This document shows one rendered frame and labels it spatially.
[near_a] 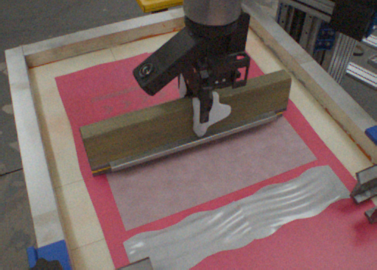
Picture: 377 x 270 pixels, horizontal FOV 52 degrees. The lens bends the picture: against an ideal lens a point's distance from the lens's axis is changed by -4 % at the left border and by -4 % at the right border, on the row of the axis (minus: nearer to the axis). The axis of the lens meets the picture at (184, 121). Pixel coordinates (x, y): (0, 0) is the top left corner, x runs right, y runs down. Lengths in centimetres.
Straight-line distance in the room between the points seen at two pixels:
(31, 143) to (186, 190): 27
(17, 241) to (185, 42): 138
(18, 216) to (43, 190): 122
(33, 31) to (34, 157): 221
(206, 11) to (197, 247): 32
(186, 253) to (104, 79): 41
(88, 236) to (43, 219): 7
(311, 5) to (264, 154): 57
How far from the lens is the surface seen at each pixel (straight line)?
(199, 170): 66
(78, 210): 64
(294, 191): 65
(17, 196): 190
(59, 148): 72
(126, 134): 60
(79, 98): 80
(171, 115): 61
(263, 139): 71
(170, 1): 108
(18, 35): 284
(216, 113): 62
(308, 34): 135
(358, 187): 63
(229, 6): 50
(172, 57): 53
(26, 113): 75
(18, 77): 83
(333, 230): 64
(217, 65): 55
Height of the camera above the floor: 149
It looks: 47 degrees down
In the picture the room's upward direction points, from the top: straight up
